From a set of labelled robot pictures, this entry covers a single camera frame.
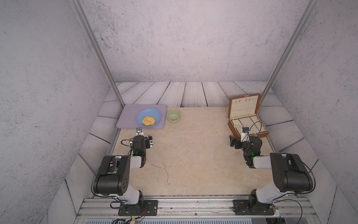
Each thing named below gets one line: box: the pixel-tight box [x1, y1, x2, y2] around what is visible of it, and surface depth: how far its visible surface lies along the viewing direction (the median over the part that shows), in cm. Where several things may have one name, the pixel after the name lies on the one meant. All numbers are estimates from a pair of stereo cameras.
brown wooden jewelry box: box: [227, 93, 269, 140], surface depth 104 cm
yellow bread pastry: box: [142, 116, 156, 126], surface depth 110 cm
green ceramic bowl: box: [166, 109, 182, 124], surface depth 113 cm
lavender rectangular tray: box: [116, 104, 168, 129], surface depth 117 cm
